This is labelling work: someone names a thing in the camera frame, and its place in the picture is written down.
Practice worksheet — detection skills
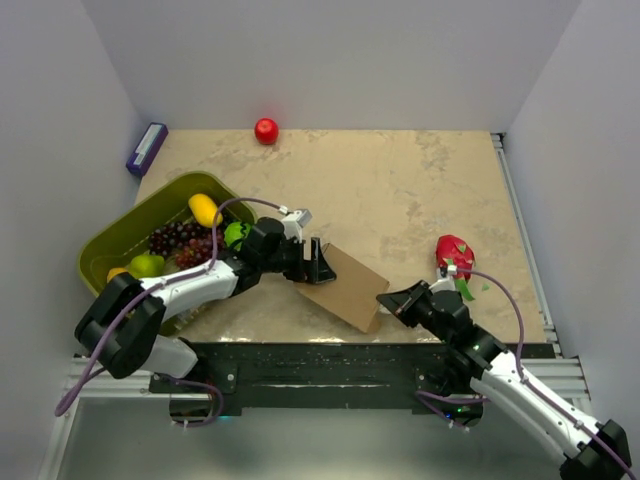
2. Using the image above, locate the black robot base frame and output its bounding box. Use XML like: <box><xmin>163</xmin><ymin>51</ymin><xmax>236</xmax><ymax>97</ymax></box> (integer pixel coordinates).
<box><xmin>144</xmin><ymin>339</ymin><xmax>506</xmax><ymax>431</ymax></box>

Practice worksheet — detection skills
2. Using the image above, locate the yellow mango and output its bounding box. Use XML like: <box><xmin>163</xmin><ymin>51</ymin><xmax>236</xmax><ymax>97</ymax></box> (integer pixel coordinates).
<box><xmin>188</xmin><ymin>193</ymin><xmax>224</xmax><ymax>229</ymax></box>

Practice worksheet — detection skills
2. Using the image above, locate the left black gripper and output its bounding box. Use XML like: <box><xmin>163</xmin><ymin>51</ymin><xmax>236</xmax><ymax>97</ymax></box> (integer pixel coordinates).
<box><xmin>259</xmin><ymin>236</ymin><xmax>335</xmax><ymax>284</ymax></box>

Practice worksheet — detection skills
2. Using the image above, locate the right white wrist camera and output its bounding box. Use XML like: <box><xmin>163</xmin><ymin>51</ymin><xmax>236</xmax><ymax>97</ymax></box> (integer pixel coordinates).
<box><xmin>429</xmin><ymin>264</ymin><xmax>458</xmax><ymax>293</ymax></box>

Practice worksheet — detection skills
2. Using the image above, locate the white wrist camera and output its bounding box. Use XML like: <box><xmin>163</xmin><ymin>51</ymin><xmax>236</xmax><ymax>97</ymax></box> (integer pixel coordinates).
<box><xmin>429</xmin><ymin>264</ymin><xmax>458</xmax><ymax>293</ymax></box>
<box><xmin>280</xmin><ymin>207</ymin><xmax>312</xmax><ymax>242</ymax></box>

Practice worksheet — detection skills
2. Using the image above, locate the red grape bunch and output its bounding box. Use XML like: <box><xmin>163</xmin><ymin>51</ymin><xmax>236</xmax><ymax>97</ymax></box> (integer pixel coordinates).
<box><xmin>174</xmin><ymin>230</ymin><xmax>224</xmax><ymax>270</ymax></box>

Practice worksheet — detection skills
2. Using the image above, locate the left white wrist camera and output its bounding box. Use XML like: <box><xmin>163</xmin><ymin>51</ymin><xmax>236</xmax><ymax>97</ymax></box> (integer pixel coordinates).
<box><xmin>280</xmin><ymin>207</ymin><xmax>312</xmax><ymax>242</ymax></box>

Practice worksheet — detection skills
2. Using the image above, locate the green striped toy fruit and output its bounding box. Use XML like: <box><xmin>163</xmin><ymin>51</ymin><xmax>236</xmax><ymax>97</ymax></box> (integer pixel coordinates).
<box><xmin>224</xmin><ymin>221</ymin><xmax>252</xmax><ymax>251</ymax></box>

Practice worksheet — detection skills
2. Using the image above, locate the olive green plastic bin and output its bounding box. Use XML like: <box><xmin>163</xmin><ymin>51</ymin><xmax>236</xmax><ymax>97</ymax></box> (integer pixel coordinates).
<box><xmin>77</xmin><ymin>171</ymin><xmax>237</xmax><ymax>296</ymax></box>

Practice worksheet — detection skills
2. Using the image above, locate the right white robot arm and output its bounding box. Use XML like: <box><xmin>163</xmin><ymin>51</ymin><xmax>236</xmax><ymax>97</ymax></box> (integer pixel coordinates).
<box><xmin>377</xmin><ymin>281</ymin><xmax>635</xmax><ymax>479</ymax></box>

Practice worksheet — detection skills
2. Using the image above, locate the green pear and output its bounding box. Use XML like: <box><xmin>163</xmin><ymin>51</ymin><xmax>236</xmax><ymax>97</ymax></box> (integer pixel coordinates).
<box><xmin>126</xmin><ymin>254</ymin><xmax>165</xmax><ymax>279</ymax></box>

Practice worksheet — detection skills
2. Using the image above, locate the red dragon fruit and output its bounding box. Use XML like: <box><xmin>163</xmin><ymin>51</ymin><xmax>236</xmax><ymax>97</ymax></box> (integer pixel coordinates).
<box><xmin>434</xmin><ymin>234</ymin><xmax>476</xmax><ymax>301</ymax></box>

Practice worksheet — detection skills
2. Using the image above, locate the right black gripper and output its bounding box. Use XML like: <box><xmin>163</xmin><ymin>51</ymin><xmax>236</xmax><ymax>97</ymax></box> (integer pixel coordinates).
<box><xmin>376</xmin><ymin>281</ymin><xmax>452</xmax><ymax>346</ymax></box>

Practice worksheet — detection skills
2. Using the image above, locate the purple grape bunch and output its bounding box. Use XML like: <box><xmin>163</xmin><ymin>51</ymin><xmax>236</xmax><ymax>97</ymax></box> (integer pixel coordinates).
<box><xmin>148</xmin><ymin>221</ymin><xmax>209</xmax><ymax>259</ymax></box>

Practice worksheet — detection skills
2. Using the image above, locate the red apple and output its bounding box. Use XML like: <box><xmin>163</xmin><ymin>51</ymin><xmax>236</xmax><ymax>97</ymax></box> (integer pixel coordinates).
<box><xmin>254</xmin><ymin>118</ymin><xmax>279</xmax><ymax>145</ymax></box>

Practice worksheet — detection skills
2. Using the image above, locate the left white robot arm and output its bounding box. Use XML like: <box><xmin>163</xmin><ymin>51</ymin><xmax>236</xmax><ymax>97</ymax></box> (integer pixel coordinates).
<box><xmin>74</xmin><ymin>213</ymin><xmax>337</xmax><ymax>392</ymax></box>

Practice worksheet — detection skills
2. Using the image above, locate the brown cardboard box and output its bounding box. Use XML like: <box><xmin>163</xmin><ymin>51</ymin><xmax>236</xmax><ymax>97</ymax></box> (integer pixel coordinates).
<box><xmin>295</xmin><ymin>244</ymin><xmax>390</xmax><ymax>334</ymax></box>

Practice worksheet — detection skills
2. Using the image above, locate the purple rectangular box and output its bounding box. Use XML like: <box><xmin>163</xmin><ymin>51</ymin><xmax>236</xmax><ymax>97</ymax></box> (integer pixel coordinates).
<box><xmin>126</xmin><ymin>122</ymin><xmax>169</xmax><ymax>178</ymax></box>

